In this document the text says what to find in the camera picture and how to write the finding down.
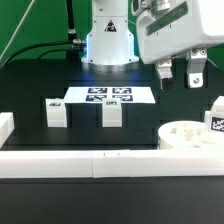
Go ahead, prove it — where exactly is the white sheet with tags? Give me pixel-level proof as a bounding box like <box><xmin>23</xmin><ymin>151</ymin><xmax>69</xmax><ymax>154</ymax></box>
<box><xmin>64</xmin><ymin>86</ymin><xmax>155</xmax><ymax>104</ymax></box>

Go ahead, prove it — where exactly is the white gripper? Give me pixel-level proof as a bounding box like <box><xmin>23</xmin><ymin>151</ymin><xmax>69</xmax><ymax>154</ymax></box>
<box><xmin>136</xmin><ymin>0</ymin><xmax>224</xmax><ymax>91</ymax></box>

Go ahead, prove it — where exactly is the thin grey cable left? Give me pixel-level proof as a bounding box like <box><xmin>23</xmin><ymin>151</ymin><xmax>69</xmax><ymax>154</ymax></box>
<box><xmin>0</xmin><ymin>0</ymin><xmax>36</xmax><ymax>63</ymax></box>

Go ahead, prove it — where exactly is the white round stool seat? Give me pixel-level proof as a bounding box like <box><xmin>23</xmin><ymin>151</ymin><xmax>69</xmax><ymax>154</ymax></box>
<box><xmin>158</xmin><ymin>120</ymin><xmax>224</xmax><ymax>150</ymax></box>

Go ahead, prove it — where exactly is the black cable bundle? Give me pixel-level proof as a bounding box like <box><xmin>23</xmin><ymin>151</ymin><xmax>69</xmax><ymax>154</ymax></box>
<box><xmin>0</xmin><ymin>0</ymin><xmax>88</xmax><ymax>68</ymax></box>

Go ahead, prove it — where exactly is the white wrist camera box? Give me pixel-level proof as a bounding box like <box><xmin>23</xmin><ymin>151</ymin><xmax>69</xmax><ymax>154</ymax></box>
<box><xmin>131</xmin><ymin>0</ymin><xmax>154</xmax><ymax>16</ymax></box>

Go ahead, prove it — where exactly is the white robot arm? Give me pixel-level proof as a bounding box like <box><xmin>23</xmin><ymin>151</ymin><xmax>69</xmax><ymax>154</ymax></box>
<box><xmin>82</xmin><ymin>0</ymin><xmax>224</xmax><ymax>89</ymax></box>

